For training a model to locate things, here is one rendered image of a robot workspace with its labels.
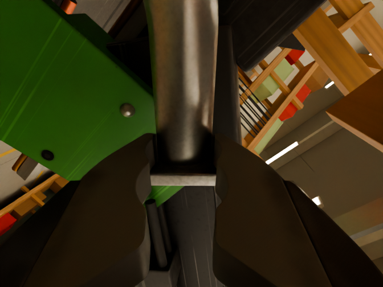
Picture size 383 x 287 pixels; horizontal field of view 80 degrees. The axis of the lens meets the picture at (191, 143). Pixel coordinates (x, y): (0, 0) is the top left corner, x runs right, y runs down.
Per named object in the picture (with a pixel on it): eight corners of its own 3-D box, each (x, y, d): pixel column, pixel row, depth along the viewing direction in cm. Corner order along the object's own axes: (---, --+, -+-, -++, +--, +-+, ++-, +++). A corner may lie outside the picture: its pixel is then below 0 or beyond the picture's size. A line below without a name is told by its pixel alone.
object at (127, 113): (141, 106, 18) (138, 112, 17) (131, 116, 18) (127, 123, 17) (128, 95, 17) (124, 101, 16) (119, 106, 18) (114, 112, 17)
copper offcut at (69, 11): (53, 31, 51) (61, 39, 51) (45, 31, 49) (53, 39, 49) (71, -5, 47) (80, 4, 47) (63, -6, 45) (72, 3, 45)
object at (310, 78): (119, 11, 242) (268, 169, 270) (241, -65, 327) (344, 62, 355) (117, 41, 292) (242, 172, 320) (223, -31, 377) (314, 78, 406)
